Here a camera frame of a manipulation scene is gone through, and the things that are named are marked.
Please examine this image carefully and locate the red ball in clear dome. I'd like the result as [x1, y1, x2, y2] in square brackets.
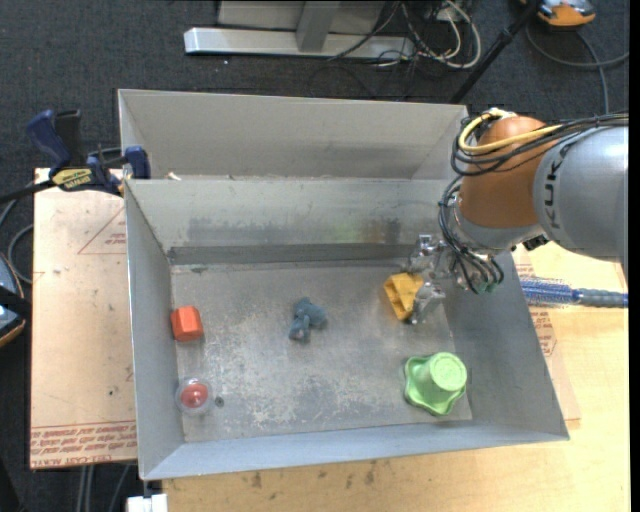
[174, 376, 214, 416]

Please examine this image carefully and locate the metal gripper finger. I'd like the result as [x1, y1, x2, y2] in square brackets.
[408, 233, 438, 276]
[409, 282, 447, 326]

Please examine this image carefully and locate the yellow toy block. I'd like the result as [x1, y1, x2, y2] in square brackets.
[383, 272, 425, 322]

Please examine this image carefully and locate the green plastic cup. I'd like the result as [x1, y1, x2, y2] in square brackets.
[402, 351, 469, 417]

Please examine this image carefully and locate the blue-grey toy figure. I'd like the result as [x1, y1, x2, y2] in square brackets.
[288, 297, 329, 344]

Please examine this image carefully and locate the blue bristle brush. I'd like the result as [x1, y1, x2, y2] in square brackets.
[518, 276, 629, 310]

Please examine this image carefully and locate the brown cardboard board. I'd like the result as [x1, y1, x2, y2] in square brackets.
[29, 167, 582, 471]

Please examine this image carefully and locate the grey metal bin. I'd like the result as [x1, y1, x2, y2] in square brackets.
[117, 88, 570, 482]

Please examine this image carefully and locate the orange block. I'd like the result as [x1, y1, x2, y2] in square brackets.
[169, 305, 205, 343]

